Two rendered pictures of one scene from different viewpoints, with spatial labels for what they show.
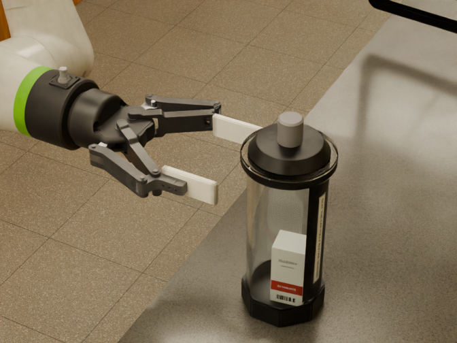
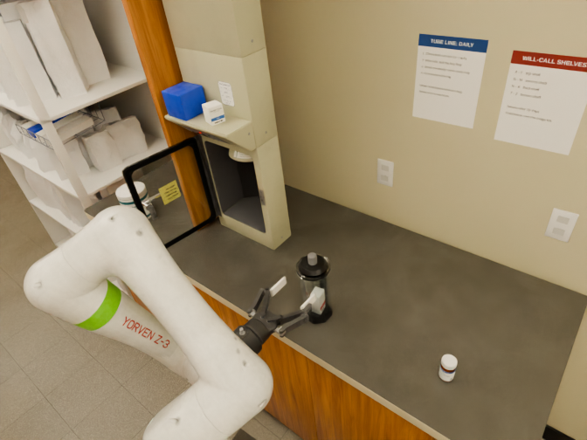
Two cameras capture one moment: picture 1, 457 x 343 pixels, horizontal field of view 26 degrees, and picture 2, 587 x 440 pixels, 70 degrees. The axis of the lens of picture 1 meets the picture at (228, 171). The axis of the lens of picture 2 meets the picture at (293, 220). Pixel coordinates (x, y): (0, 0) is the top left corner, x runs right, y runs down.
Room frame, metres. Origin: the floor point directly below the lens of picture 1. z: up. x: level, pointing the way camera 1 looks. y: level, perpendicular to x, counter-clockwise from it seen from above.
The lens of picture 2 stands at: (0.68, 0.85, 2.09)
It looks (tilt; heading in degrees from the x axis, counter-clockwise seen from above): 38 degrees down; 285
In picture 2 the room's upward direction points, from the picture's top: 7 degrees counter-clockwise
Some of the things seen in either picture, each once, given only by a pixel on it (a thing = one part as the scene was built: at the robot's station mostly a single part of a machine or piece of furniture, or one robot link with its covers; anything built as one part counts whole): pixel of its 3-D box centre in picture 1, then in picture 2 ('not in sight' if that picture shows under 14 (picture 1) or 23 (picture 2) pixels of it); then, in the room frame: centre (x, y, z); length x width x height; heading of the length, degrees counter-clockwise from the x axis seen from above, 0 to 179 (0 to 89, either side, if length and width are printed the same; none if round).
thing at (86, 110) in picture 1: (115, 126); (262, 325); (1.01, 0.14, 1.12); 0.09 x 0.08 x 0.07; 62
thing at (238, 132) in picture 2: not in sight; (209, 132); (1.28, -0.39, 1.46); 0.32 x 0.12 x 0.10; 152
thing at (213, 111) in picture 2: not in sight; (213, 113); (1.24, -0.36, 1.54); 0.05 x 0.05 x 0.06; 46
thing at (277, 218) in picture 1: (285, 224); (315, 288); (0.89, -0.07, 1.06); 0.11 x 0.11 x 0.21
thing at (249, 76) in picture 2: not in sight; (252, 144); (1.19, -0.55, 1.32); 0.32 x 0.25 x 0.77; 152
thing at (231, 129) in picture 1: (239, 131); (278, 286); (0.99, -0.01, 1.12); 0.07 x 0.01 x 0.03; 62
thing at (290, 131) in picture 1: (290, 142); (313, 263); (0.89, -0.07, 1.18); 0.09 x 0.09 x 0.07
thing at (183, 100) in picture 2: not in sight; (184, 100); (1.36, -0.43, 1.55); 0.10 x 0.10 x 0.09; 62
